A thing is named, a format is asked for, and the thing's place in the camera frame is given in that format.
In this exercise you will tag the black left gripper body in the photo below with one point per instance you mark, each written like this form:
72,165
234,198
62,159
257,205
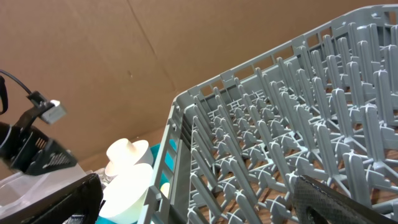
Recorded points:
27,149

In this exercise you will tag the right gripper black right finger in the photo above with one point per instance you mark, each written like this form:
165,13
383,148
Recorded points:
315,203

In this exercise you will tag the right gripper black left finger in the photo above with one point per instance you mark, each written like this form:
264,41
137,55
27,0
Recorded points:
79,202

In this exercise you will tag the white bowl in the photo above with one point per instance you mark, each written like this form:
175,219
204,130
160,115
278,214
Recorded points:
124,196

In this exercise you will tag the clear plastic storage bin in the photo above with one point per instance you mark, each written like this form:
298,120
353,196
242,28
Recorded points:
20,190

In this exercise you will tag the white upturned cup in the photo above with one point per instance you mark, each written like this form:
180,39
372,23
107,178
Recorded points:
121,151

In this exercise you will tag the yellow plastic spoon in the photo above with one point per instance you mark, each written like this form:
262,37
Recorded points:
165,189

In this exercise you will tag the teal serving tray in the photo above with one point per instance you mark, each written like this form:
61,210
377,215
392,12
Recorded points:
169,162

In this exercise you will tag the grey dish rack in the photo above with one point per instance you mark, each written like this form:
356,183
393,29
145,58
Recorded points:
323,104

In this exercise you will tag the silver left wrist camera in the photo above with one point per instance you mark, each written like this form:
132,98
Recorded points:
50,111

